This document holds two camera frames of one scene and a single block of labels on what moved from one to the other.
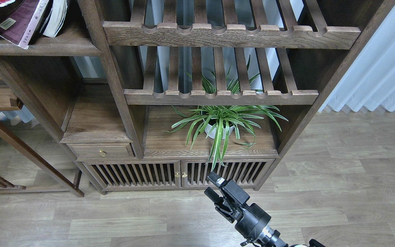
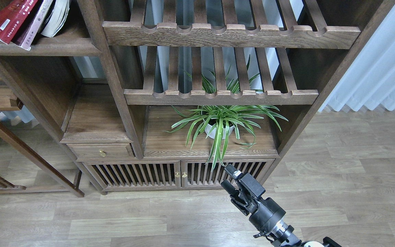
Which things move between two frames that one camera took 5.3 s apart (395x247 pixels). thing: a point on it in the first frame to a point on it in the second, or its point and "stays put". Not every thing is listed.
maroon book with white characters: (19, 26) stays put
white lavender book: (57, 18) stays put
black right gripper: (253, 224) to (265, 214)
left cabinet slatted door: (125, 175) stays put
